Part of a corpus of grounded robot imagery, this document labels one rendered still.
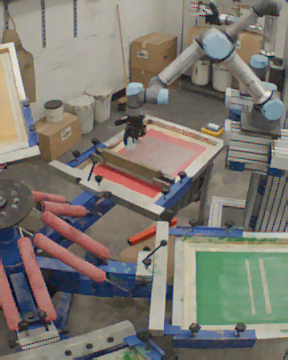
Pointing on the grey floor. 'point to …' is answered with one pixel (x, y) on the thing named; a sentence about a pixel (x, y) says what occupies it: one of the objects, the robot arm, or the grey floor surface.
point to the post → (206, 180)
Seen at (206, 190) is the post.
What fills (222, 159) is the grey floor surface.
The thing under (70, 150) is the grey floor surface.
